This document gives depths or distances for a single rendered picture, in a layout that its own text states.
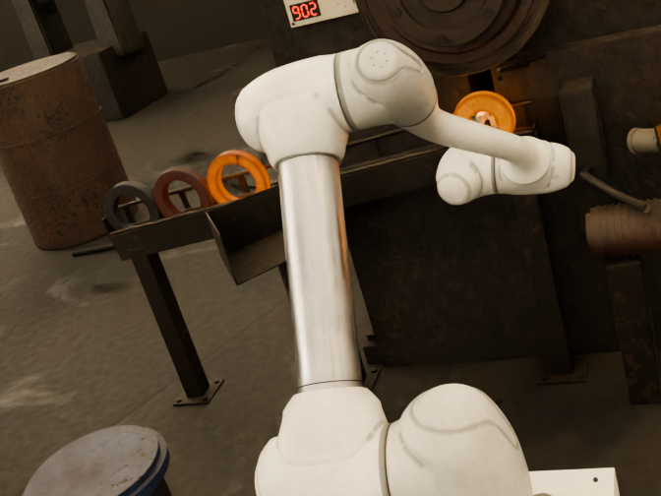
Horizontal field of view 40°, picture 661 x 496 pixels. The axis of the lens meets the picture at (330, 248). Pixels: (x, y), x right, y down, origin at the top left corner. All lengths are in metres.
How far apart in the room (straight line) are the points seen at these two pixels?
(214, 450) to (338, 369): 1.39
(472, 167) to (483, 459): 0.85
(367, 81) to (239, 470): 1.46
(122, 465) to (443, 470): 0.92
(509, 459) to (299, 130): 0.60
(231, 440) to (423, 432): 1.53
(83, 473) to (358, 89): 1.04
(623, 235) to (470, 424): 1.04
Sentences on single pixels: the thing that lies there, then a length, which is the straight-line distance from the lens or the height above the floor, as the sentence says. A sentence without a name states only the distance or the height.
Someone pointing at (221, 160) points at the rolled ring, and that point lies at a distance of 2.58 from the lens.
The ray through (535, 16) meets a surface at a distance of 2.21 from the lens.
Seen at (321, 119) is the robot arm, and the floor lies 1.07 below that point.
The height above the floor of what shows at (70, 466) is 0.43.
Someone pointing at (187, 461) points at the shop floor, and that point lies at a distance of 2.75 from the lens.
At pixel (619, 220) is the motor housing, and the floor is 0.52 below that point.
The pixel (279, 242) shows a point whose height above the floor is 0.60.
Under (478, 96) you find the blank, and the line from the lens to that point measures 2.29.
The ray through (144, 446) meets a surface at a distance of 2.04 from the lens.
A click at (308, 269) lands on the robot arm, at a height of 0.89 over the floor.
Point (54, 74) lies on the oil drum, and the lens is 4.71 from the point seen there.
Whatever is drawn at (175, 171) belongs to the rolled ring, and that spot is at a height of 0.76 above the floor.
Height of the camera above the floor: 1.45
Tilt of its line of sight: 23 degrees down
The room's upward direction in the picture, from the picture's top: 17 degrees counter-clockwise
